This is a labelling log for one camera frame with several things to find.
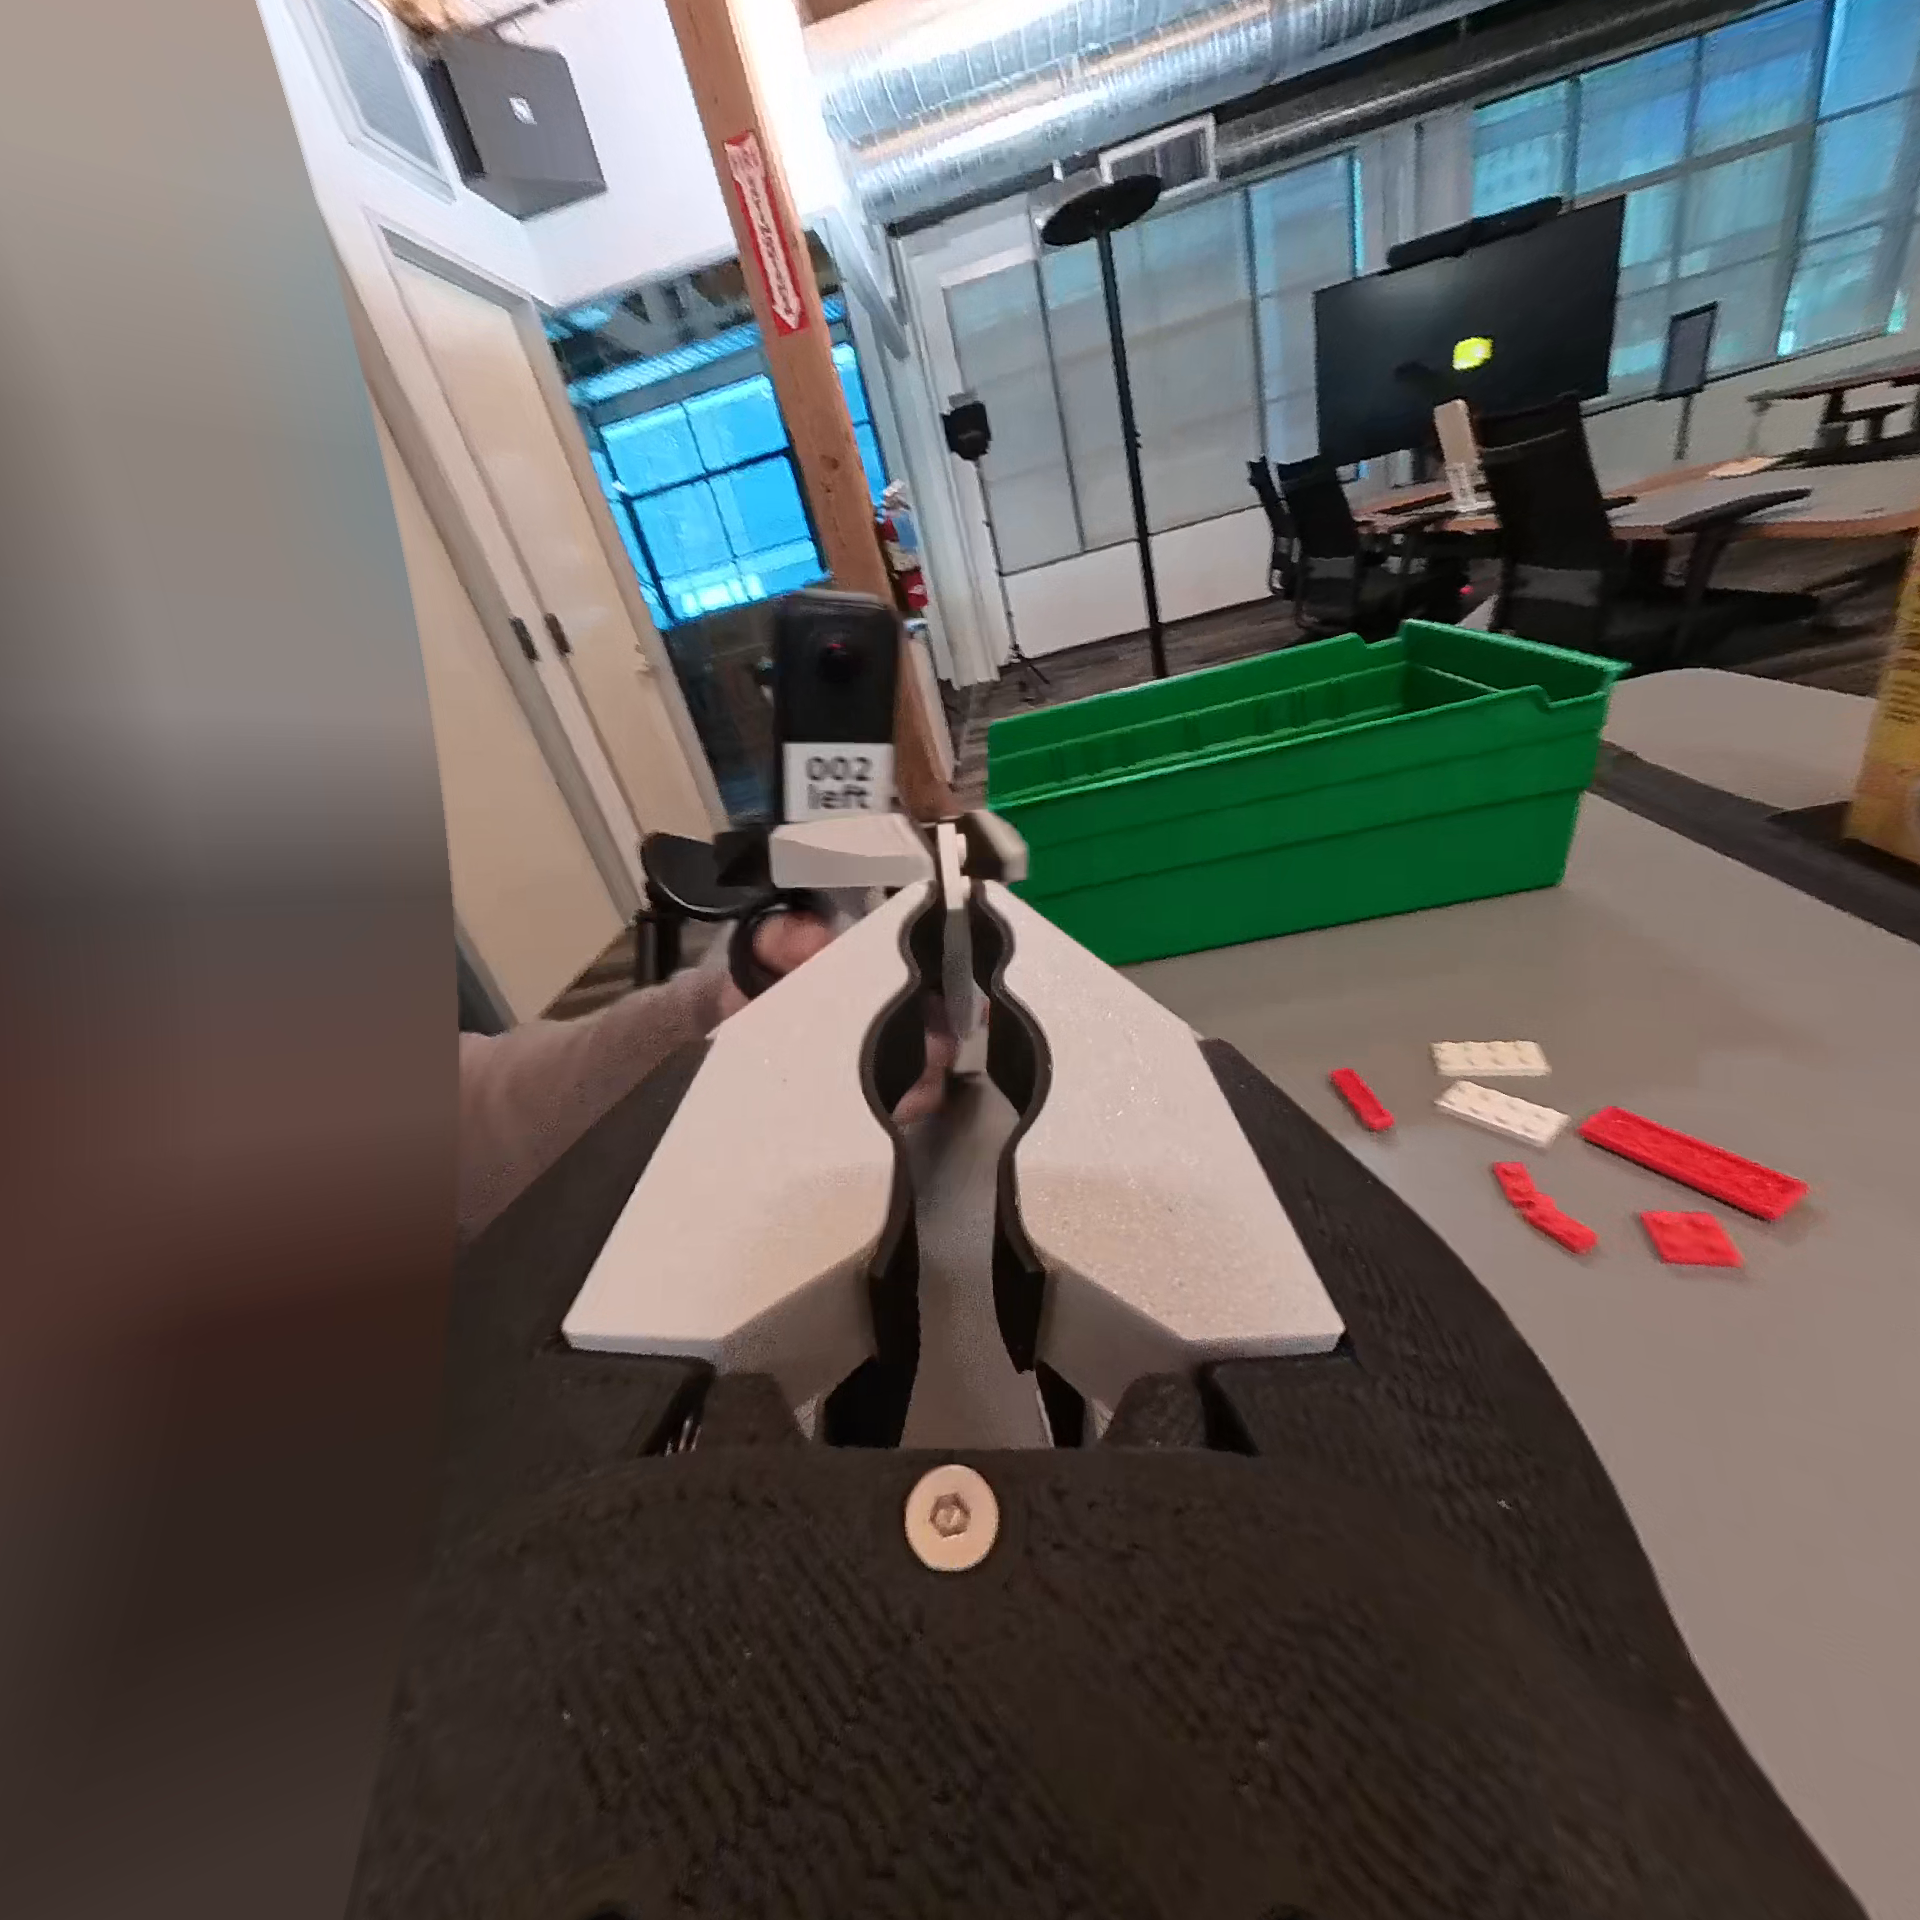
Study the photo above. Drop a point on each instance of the red narrow toy brick plate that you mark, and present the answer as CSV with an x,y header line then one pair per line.
x,y
1363,1100

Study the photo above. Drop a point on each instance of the black office chair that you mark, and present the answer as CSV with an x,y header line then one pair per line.
x,y
1350,541
1267,517
1559,511

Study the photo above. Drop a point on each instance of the person's left forearm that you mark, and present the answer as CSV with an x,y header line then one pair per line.
x,y
587,1080

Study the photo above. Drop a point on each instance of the red wide toy brick plate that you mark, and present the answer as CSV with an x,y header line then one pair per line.
x,y
1695,1161

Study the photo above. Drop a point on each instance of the person's left hand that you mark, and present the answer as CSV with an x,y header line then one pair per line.
x,y
787,961

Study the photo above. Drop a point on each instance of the red fire extinguisher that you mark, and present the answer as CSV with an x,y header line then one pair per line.
x,y
906,556

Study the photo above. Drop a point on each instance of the curved conference table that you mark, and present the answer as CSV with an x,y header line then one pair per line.
x,y
1845,503

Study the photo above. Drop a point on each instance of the white rectangular toy brick plate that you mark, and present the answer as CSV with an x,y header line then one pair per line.
x,y
1493,1059
1501,1115

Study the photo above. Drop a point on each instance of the white double door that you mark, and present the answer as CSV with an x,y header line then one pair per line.
x,y
494,525

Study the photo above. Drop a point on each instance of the red toy brick wedge plate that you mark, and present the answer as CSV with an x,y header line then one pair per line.
x,y
1691,1238

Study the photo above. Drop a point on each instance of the yellow white toy set box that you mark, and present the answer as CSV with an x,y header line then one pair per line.
x,y
1892,721

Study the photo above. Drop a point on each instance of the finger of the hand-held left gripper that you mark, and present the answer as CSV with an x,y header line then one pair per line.
x,y
840,849
997,844

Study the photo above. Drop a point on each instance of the wooden post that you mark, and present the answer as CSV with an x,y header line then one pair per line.
x,y
840,480

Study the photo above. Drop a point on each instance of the large black wall screen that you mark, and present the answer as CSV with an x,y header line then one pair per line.
x,y
1382,389

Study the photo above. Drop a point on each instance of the black floor lamp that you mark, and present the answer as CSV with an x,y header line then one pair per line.
x,y
1102,203

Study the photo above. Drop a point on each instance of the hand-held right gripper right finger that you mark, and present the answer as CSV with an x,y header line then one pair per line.
x,y
1171,1200

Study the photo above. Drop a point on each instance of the black wall-mounted box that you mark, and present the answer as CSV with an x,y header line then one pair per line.
x,y
518,129

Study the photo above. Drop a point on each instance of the green plastic bin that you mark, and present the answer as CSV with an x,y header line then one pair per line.
x,y
1277,885
1516,676

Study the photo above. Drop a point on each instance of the black speaker on tripod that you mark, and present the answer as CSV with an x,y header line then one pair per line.
x,y
968,428

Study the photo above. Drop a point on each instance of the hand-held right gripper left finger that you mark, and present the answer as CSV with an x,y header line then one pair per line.
x,y
750,1200

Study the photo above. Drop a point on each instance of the red curved toy brick piece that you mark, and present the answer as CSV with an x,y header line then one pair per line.
x,y
1546,1213

